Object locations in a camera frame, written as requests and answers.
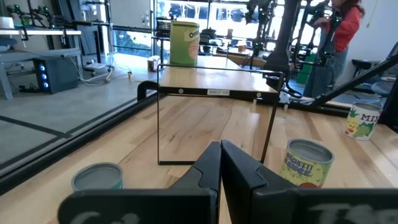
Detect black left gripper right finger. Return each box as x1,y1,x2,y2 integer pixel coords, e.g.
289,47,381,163
221,139,398,224

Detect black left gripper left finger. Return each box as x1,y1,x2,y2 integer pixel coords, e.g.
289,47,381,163
57,141,222,224

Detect yellow-green spaghetti sauce can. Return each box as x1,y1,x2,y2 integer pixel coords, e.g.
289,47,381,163
279,138,336,189

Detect short mushroom can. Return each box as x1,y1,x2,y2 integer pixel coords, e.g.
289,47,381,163
70,161,124,191

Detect white fruit-print carton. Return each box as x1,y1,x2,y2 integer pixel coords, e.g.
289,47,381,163
343,101,383,141

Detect green crate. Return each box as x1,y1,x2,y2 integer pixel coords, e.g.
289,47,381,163
295,53,317,85

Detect green oranges can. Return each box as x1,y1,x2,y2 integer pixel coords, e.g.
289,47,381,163
169,20,200,67

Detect black stool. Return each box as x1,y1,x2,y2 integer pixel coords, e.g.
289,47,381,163
351,58,382,79

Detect black computer tower blue lights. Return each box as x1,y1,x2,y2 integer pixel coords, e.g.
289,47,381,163
32,55,79,94

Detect person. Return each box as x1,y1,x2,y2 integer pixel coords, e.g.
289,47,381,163
303,0,366,99

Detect grey background desk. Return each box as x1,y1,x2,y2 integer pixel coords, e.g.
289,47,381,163
0,27,82,100

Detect black background robot rig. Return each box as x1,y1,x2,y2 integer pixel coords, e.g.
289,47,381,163
6,0,111,47

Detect black table edge rail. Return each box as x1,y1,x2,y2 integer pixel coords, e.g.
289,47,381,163
0,80,352,197

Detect wooden shelf with black frame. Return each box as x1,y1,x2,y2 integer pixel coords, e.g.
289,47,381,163
157,55,285,166

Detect black diagonal frame strut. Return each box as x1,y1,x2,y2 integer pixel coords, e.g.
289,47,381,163
310,54,398,107

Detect white floor cable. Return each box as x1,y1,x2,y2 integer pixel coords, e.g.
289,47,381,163
68,57,115,87

